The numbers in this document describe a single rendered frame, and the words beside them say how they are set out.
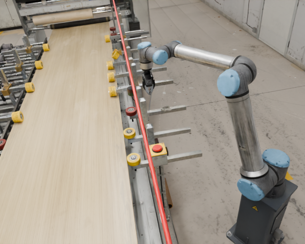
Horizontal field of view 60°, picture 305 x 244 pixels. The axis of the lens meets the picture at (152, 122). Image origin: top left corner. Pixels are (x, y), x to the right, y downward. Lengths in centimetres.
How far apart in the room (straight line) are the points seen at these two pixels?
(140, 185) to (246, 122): 81
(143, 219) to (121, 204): 30
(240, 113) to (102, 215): 83
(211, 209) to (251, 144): 112
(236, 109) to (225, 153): 158
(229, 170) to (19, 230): 192
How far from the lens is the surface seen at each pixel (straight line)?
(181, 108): 202
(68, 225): 139
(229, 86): 130
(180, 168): 272
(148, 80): 181
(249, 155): 147
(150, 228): 162
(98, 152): 167
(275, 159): 166
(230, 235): 230
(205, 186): 258
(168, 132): 181
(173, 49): 174
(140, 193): 176
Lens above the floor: 200
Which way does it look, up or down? 37 degrees down
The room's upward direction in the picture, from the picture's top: 6 degrees counter-clockwise
